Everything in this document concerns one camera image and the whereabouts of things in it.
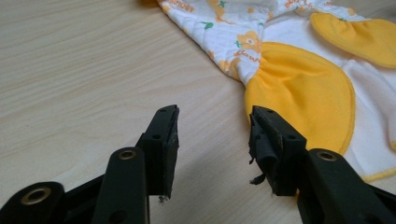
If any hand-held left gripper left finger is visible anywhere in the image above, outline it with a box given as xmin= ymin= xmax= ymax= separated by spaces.
xmin=134 ymin=104 xmax=180 ymax=200

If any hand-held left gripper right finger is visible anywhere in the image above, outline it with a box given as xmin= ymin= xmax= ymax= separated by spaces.
xmin=247 ymin=105 xmax=308 ymax=198

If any white and yellow baby garment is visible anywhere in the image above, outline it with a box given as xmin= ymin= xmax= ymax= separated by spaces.
xmin=141 ymin=0 xmax=396 ymax=184

